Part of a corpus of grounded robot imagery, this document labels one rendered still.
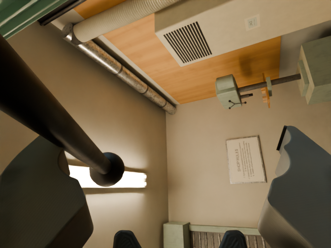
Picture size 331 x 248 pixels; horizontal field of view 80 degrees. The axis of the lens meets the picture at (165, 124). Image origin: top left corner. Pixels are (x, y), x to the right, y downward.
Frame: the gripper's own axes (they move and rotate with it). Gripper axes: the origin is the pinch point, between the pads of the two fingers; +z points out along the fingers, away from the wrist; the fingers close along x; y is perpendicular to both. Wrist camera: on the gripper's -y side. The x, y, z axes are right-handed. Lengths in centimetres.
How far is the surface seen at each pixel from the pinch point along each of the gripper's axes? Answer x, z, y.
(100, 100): -71, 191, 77
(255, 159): 124, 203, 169
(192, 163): 42, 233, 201
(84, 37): -70, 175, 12
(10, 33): -13.3, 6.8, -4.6
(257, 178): 123, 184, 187
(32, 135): -99, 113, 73
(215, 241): 67, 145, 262
